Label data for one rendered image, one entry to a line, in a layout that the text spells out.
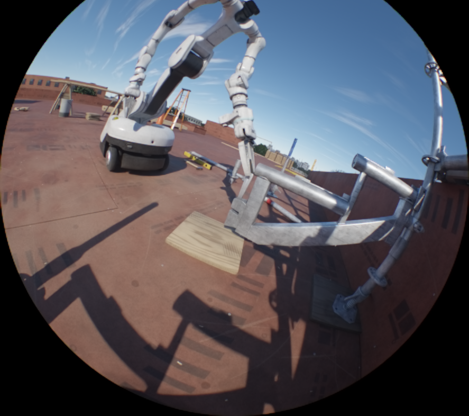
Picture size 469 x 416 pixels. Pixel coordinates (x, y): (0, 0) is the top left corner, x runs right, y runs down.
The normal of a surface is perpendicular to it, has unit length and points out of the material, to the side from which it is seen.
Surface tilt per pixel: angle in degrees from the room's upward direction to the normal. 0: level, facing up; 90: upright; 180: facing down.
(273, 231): 90
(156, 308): 0
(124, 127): 53
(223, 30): 131
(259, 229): 90
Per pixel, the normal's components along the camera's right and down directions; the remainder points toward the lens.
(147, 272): 0.36, -0.90
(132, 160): 0.61, 0.43
